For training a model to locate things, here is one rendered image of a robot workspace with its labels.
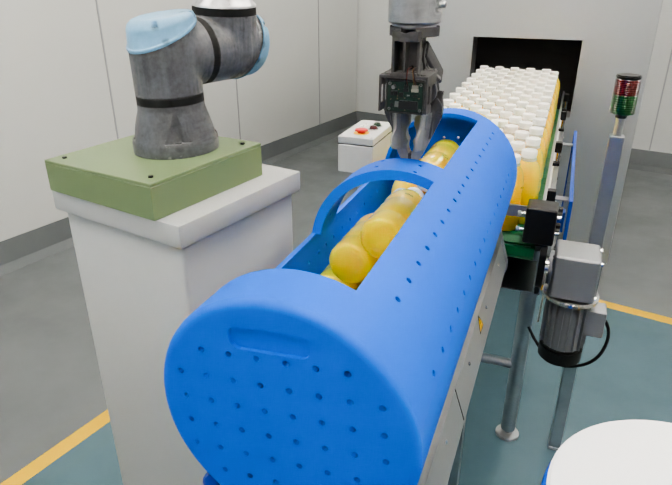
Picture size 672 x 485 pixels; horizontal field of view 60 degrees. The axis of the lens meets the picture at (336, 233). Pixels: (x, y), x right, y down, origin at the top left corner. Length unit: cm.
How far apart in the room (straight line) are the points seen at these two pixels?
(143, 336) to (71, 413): 136
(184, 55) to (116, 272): 40
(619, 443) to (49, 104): 338
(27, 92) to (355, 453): 322
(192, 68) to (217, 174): 18
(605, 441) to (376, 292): 31
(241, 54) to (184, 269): 40
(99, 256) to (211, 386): 56
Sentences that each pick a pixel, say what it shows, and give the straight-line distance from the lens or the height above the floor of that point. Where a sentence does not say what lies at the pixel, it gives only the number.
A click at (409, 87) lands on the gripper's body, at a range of 85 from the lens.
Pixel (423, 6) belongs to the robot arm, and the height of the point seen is 146.
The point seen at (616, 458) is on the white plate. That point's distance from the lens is 72.
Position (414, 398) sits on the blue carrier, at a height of 115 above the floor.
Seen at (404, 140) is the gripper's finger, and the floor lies 126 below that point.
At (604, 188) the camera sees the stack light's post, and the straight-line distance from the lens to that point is 178.
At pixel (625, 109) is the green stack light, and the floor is 118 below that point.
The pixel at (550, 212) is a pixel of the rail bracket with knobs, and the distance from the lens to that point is 143.
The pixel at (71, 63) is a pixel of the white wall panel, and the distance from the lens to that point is 376.
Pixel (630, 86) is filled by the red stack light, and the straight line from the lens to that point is 171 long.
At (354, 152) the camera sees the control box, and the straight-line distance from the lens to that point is 158.
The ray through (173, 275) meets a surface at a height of 105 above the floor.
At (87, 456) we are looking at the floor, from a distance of 228.
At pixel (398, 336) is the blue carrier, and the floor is 119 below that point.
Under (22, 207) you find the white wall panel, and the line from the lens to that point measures 370.
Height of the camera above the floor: 150
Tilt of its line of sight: 24 degrees down
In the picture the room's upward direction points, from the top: straight up
